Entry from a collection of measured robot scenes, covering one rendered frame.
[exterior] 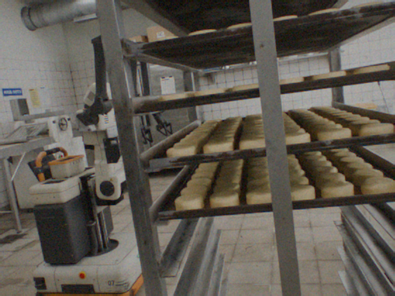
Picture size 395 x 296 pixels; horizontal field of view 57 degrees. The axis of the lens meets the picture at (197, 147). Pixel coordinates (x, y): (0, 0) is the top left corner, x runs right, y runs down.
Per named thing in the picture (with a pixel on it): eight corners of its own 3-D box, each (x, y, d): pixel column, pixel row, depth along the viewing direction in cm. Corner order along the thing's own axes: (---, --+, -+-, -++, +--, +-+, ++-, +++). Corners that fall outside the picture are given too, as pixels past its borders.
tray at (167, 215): (206, 153, 118) (205, 149, 118) (333, 139, 112) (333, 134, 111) (159, 220, 60) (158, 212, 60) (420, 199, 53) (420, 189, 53)
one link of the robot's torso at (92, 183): (89, 213, 239) (82, 177, 235) (109, 200, 266) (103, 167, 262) (126, 211, 232) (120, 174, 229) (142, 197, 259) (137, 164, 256)
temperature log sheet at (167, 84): (176, 96, 538) (173, 75, 533) (175, 96, 535) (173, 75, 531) (162, 98, 543) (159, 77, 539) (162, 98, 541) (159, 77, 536)
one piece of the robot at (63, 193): (44, 282, 233) (17, 157, 221) (88, 246, 286) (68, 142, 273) (91, 282, 225) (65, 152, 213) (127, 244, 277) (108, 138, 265)
